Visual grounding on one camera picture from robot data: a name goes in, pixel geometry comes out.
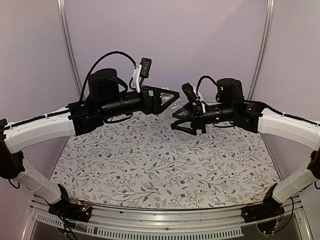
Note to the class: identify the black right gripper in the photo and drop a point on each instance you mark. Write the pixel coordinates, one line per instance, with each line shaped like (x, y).
(197, 119)

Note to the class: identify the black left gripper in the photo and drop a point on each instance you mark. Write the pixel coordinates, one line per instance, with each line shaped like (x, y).
(154, 105)

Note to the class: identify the blue label plastic bottle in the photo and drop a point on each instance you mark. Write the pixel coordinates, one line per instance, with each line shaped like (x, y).
(184, 110)

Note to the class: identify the clear plastic bottle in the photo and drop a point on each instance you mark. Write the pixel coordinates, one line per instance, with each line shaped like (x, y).
(175, 107)

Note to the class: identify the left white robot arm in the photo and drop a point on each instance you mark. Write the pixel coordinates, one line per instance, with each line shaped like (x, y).
(108, 97)

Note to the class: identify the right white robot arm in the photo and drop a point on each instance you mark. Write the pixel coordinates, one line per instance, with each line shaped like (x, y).
(254, 117)

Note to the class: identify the floral patterned table mat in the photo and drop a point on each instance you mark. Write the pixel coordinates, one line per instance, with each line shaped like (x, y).
(143, 163)

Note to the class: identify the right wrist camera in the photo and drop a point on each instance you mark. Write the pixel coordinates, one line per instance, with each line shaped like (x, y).
(193, 95)

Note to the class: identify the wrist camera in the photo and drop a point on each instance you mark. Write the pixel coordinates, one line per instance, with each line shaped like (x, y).
(140, 73)
(193, 95)

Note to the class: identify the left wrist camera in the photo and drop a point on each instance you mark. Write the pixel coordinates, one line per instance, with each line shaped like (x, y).
(140, 73)

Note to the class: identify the right aluminium corner post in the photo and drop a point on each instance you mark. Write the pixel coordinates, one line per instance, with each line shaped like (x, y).
(270, 6)

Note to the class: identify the aluminium corner post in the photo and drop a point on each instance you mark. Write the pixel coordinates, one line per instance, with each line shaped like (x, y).
(270, 6)
(62, 13)

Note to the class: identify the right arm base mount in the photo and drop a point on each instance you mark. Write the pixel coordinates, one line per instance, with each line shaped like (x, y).
(266, 209)

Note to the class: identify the left aluminium corner post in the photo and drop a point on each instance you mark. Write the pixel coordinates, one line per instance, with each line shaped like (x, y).
(62, 13)

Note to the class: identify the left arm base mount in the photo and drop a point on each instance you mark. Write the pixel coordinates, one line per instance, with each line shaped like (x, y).
(80, 211)

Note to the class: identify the aluminium front rail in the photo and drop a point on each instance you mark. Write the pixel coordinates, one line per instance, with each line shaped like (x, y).
(125, 223)

